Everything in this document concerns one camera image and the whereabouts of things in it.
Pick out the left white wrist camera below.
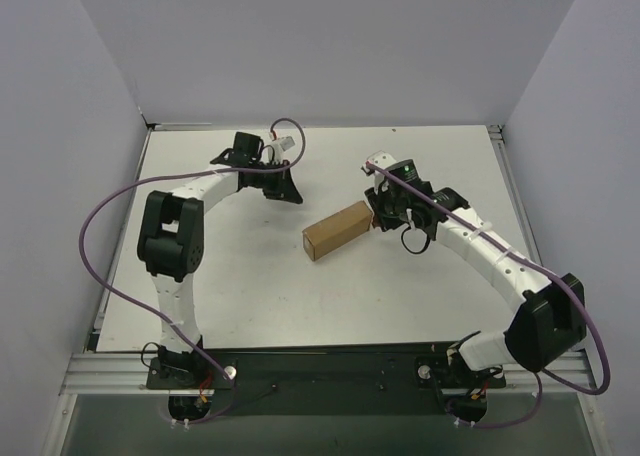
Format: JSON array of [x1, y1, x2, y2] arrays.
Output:
[[267, 136, 295, 159]]

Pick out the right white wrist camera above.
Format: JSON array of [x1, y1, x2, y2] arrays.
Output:
[[361, 151, 397, 187]]

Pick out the aluminium front rail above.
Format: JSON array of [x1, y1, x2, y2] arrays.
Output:
[[61, 352, 595, 395]]

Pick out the aluminium rail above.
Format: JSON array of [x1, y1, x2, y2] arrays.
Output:
[[61, 352, 595, 395], [144, 120, 504, 133]]

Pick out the brown cardboard express box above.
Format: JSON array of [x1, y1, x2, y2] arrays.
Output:
[[302, 201, 373, 261]]

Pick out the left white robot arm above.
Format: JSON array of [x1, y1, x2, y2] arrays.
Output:
[[137, 132, 303, 388]]

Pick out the aluminium back rail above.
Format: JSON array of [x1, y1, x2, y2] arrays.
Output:
[[144, 120, 504, 133]]

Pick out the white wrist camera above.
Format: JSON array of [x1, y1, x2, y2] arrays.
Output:
[[361, 151, 397, 187], [267, 136, 295, 159]]

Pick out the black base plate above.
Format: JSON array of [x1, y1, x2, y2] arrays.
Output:
[[146, 342, 506, 423]]

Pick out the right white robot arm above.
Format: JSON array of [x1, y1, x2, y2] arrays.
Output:
[[362, 152, 587, 373]]

